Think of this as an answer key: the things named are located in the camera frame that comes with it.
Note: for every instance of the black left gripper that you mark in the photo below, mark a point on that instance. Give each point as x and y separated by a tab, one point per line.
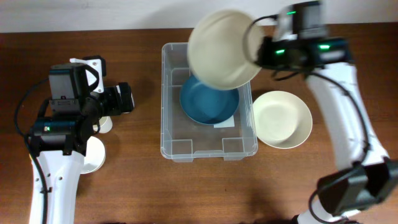
115	107

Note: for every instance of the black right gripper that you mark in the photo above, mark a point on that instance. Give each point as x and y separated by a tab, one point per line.
263	53

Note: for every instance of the cream white plastic cup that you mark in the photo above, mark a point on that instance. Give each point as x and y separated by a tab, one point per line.
104	125

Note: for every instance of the cream bowl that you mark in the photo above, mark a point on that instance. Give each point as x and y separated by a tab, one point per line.
222	49
282	120

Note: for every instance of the dark blue bowl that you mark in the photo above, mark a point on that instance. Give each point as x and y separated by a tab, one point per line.
207	105

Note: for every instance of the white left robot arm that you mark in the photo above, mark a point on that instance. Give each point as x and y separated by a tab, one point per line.
64	147

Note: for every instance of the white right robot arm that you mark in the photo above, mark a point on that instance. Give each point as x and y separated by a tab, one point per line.
366	175

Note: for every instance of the clear plastic storage container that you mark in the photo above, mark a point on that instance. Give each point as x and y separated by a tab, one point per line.
181	138

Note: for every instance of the white label in container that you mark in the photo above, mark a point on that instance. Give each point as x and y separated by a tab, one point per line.
228	123

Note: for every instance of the white small bowl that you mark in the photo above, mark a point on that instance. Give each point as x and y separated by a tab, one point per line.
95	156

